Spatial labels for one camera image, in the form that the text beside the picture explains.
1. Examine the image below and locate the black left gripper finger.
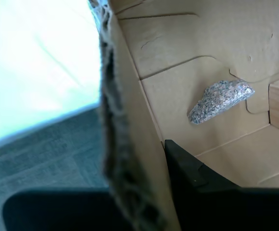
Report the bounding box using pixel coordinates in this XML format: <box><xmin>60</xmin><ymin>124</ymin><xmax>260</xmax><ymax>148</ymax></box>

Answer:
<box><xmin>2</xmin><ymin>188</ymin><xmax>133</xmax><ymax>231</ymax></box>
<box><xmin>165</xmin><ymin>139</ymin><xmax>279</xmax><ymax>231</ymax></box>

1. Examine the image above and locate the brown cardboard box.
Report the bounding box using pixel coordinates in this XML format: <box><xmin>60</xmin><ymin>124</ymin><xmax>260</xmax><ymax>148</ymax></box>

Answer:
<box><xmin>89</xmin><ymin>0</ymin><xmax>279</xmax><ymax>231</ymax></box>

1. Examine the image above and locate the speckled pink granite rock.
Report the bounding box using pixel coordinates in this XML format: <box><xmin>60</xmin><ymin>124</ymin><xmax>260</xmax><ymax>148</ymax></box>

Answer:
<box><xmin>187</xmin><ymin>80</ymin><xmax>255</xmax><ymax>126</ymax></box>

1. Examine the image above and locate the white plastic table sheet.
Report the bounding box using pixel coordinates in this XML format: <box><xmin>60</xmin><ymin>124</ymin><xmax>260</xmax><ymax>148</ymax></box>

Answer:
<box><xmin>0</xmin><ymin>0</ymin><xmax>103</xmax><ymax>147</ymax></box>

